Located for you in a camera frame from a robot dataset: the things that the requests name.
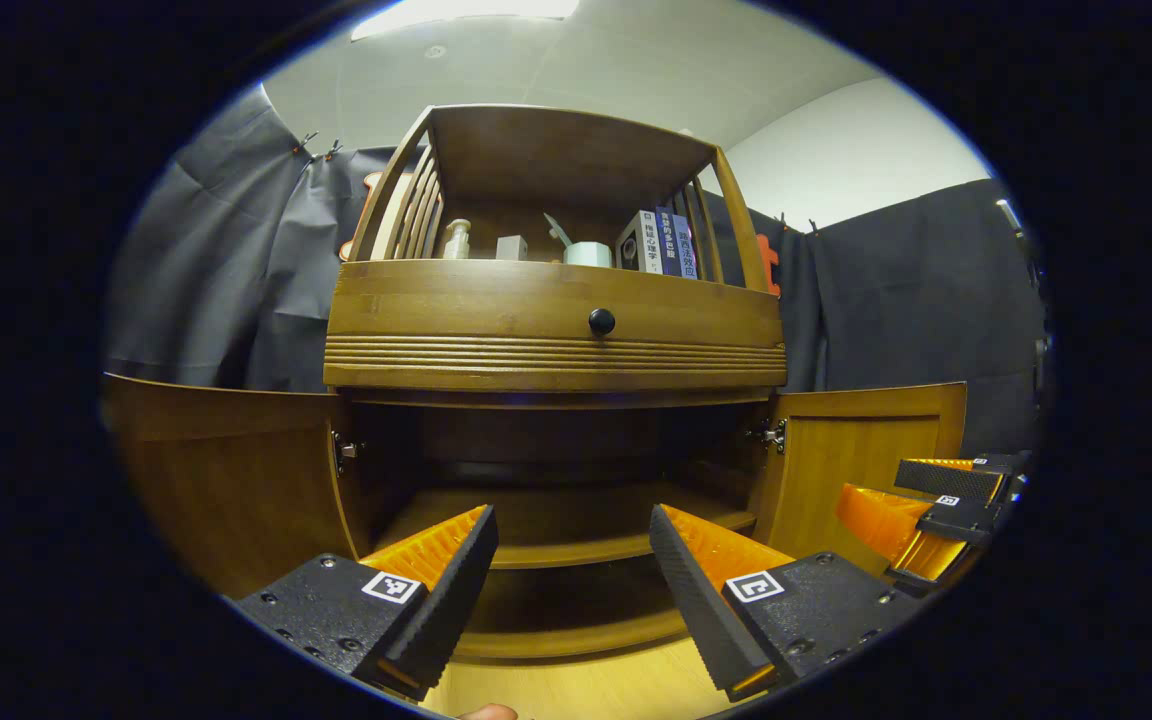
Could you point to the small grey box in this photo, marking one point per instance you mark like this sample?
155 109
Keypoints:
511 248

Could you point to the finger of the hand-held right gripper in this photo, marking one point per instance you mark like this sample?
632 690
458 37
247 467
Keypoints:
946 480
961 522

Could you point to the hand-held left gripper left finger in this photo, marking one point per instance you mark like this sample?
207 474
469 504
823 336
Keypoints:
446 610

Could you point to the white tape roll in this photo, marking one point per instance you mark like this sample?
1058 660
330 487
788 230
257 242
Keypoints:
588 255

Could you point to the blue book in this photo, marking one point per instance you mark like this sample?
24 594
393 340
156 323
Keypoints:
671 245

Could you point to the metal door hinge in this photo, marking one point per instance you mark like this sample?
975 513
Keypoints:
768 435
344 450

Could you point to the wooden double-door shoe cabinet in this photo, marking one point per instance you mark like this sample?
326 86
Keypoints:
556 300

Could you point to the black round drawer knob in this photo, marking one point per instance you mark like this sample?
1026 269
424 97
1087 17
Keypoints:
602 322

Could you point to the wooden shoe cabinet door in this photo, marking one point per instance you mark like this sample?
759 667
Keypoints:
226 480
836 450

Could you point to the ceiling light panel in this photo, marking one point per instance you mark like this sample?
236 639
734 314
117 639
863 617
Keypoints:
466 12

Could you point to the wooden cabinet inner shelf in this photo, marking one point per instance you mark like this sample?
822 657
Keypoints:
566 530

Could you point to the black backdrop cloth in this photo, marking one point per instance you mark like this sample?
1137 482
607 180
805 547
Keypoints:
916 300

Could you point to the pale pump bottle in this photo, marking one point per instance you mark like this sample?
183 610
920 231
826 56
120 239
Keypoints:
456 245

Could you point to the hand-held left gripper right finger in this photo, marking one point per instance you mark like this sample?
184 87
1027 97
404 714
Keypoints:
701 600

